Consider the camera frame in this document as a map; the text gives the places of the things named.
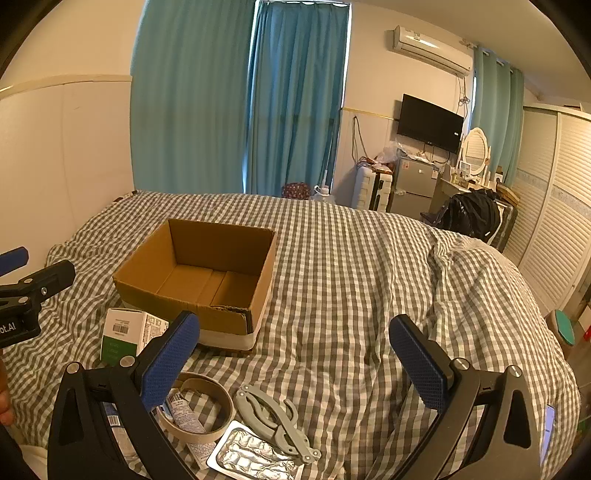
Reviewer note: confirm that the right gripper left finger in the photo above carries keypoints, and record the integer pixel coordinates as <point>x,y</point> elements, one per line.
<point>81,442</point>

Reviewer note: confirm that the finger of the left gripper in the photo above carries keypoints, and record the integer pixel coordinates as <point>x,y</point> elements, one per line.
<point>13,260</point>
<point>47,282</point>

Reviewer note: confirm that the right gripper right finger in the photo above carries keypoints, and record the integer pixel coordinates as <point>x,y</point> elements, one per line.
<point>506,443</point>

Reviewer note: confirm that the white green carton box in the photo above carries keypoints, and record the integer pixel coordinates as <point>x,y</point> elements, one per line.
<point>126,332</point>

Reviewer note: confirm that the silver blister pack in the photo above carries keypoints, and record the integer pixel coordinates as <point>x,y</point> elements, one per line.
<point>240,454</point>

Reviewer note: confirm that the grey folding hanger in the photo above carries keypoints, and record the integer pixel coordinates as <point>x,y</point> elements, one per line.
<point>275,423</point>

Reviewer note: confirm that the person's left hand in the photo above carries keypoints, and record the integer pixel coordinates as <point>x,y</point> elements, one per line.
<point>7,415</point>

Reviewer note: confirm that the brown tape roll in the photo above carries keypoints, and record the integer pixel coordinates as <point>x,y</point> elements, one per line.
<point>207,398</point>

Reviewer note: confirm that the white tube with label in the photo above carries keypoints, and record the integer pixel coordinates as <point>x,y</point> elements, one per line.
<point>188,429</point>

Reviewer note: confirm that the teal round stool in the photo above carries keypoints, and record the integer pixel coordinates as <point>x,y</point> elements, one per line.
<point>560,324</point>

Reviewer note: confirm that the brown cardboard box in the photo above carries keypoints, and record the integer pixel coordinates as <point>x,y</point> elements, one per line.
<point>220,272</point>

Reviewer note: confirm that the white louvred wardrobe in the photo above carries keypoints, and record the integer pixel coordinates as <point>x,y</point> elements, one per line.
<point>550,240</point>

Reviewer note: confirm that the grey checkered bed cover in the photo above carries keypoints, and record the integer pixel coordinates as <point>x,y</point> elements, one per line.
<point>340,276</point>

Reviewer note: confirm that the dark red patterned bag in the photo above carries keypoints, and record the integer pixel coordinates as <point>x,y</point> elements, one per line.
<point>296,191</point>

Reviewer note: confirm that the teal curtain left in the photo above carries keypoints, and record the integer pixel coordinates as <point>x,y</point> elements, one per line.
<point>237,96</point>

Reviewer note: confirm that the teal curtain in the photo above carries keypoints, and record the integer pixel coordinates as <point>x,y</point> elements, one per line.
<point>237,96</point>
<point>498,109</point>

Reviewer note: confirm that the silver mini fridge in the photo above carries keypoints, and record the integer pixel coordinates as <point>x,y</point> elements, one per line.
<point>413,189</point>

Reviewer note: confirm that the large water jug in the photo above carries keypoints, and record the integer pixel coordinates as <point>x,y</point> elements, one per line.
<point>322,194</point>

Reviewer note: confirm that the oval white vanity mirror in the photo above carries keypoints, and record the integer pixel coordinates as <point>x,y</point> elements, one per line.
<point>475,153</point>

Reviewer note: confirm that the white suitcase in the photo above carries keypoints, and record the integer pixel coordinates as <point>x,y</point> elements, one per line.
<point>372,188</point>

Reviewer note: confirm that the teal curtain right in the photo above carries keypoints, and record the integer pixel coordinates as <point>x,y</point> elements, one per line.
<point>498,109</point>

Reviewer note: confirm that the white air conditioner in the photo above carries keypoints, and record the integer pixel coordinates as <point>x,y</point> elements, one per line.
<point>432,51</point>

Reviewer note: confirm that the black wall television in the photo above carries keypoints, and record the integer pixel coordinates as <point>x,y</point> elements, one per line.
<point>430,123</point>

